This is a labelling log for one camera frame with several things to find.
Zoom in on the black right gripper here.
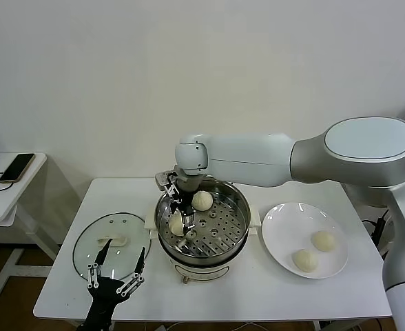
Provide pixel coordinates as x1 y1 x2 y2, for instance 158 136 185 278
167 184 197 231

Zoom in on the perforated steel steamer basket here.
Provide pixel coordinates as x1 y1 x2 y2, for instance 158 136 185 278
154 176 251 259

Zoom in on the round glass pot lid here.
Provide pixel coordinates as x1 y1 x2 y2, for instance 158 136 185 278
72 212 152 285

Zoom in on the stainless steel steamer pot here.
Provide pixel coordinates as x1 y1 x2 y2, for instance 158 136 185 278
143 205 261 283

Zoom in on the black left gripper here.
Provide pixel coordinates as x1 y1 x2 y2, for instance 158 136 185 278
83 237 146 331

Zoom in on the white oval plate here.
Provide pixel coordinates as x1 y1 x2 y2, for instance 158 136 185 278
261 202 349 279

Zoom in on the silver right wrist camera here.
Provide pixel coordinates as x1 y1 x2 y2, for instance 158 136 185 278
154 170 180 191

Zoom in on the black power adapter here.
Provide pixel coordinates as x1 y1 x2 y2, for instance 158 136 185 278
374 217 386 248

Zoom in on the white side table with phone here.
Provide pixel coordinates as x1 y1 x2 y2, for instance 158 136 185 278
0 152 65 298

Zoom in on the white steamed baozi bun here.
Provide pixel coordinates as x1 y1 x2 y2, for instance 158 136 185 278
168 212 187 237
191 191 214 212
311 230 337 252
291 249 319 274

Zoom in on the gold-edged smartphone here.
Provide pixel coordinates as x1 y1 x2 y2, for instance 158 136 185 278
0 153 37 185

